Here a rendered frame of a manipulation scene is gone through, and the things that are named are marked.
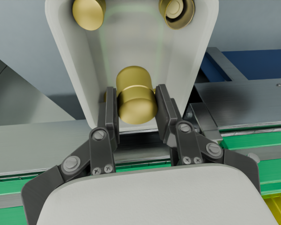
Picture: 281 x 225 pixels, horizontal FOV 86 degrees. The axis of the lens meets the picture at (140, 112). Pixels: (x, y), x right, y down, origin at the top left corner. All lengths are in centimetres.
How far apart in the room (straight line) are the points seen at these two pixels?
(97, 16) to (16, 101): 77
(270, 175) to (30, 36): 58
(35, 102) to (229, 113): 79
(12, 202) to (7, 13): 40
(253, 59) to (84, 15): 49
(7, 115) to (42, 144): 49
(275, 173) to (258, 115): 10
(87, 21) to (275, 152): 34
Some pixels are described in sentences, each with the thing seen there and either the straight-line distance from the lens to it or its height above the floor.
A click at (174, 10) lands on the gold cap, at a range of 24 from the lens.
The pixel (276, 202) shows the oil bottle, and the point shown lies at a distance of 43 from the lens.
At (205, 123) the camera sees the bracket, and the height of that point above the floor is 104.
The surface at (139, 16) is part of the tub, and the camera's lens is 25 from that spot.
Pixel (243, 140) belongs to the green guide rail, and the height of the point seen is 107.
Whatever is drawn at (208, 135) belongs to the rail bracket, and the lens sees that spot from 26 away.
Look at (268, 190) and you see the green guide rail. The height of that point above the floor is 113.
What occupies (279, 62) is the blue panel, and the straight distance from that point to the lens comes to 62.
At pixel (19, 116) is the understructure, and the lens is 84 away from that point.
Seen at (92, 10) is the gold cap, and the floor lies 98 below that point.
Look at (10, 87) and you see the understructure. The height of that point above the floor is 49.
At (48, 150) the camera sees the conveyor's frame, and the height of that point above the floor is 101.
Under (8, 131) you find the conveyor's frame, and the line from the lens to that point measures 47.
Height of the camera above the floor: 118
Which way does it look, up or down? 41 degrees down
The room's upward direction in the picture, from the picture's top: 171 degrees clockwise
